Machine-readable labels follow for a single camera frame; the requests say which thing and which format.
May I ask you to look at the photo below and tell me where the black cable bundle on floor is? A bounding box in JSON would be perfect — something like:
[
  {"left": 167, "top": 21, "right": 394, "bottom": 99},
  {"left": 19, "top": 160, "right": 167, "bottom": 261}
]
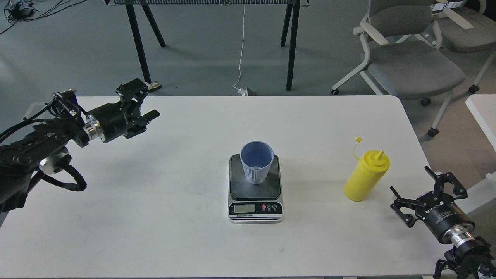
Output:
[{"left": 0, "top": 0, "right": 88, "bottom": 35}]

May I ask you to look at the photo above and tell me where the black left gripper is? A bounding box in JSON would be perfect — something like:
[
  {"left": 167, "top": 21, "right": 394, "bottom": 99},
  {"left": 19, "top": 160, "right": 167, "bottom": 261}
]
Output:
[{"left": 86, "top": 78, "right": 162, "bottom": 143}]

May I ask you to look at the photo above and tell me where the yellow squeeze bottle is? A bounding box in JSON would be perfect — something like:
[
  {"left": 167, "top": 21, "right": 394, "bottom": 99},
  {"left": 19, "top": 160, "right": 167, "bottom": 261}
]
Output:
[{"left": 343, "top": 137, "right": 390, "bottom": 202}]

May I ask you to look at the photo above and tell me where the white power cable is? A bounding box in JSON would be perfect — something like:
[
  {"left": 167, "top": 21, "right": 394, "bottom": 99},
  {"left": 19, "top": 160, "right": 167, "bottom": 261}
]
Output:
[{"left": 232, "top": 4, "right": 247, "bottom": 96}]

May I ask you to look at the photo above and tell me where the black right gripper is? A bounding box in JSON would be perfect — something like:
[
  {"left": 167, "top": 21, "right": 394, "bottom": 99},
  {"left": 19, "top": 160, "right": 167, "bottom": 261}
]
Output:
[{"left": 389, "top": 166, "right": 475, "bottom": 245}]

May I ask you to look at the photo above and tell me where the digital kitchen scale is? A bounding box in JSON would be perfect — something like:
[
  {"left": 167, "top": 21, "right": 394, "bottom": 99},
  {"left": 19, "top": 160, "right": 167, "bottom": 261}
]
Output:
[{"left": 228, "top": 154, "right": 284, "bottom": 224}]

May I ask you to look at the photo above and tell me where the black trestle table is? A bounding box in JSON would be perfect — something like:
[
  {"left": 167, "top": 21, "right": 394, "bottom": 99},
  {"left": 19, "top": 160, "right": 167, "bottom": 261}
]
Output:
[{"left": 104, "top": 0, "right": 310, "bottom": 92}]

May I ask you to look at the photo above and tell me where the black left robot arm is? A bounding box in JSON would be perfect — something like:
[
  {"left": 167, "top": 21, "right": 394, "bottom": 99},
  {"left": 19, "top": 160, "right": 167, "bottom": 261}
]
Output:
[{"left": 0, "top": 78, "right": 162, "bottom": 212}]

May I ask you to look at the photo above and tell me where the white side table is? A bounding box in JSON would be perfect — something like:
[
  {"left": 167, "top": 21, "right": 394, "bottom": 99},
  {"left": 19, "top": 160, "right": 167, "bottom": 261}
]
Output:
[{"left": 436, "top": 94, "right": 495, "bottom": 217}]

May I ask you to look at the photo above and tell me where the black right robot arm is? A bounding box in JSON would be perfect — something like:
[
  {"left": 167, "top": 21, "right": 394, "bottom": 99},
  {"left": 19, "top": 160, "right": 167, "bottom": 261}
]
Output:
[{"left": 390, "top": 166, "right": 495, "bottom": 279}]

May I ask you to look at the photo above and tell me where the grey office chair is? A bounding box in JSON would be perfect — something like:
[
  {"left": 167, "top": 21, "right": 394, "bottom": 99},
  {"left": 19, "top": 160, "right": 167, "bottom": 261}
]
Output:
[
  {"left": 331, "top": 0, "right": 465, "bottom": 137},
  {"left": 432, "top": 0, "right": 496, "bottom": 94}
]

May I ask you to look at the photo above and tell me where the blue plastic cup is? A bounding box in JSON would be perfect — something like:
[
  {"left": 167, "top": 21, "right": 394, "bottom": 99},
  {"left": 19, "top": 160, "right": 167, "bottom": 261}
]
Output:
[{"left": 240, "top": 141, "right": 274, "bottom": 185}]

